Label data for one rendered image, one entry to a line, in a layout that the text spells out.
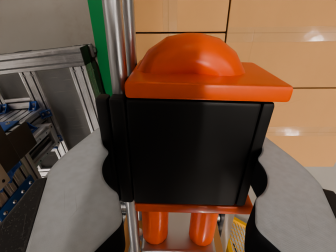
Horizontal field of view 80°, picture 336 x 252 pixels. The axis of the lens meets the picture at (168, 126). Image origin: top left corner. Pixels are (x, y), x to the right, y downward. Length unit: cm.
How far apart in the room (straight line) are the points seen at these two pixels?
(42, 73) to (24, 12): 38
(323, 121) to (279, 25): 46
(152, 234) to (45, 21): 141
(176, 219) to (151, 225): 4
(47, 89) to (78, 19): 44
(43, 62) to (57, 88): 15
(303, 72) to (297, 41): 12
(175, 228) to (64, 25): 135
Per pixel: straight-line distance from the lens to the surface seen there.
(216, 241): 94
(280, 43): 86
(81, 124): 137
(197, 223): 18
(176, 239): 20
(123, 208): 125
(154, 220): 17
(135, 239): 18
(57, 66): 126
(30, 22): 154
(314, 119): 105
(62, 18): 145
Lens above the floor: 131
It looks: 61 degrees down
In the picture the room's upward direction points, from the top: 179 degrees counter-clockwise
